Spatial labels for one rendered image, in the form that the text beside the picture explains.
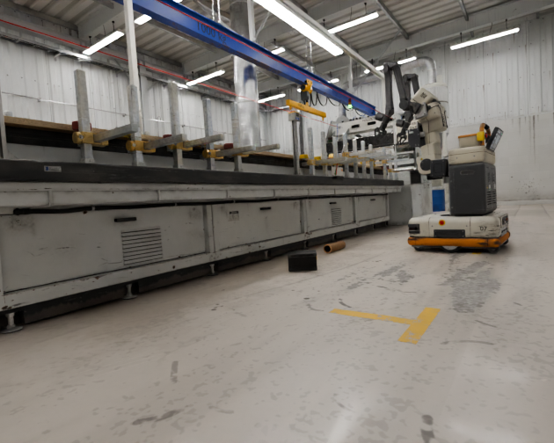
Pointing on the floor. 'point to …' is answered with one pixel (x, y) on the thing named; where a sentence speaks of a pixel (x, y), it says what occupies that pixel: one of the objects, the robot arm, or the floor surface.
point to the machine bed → (142, 233)
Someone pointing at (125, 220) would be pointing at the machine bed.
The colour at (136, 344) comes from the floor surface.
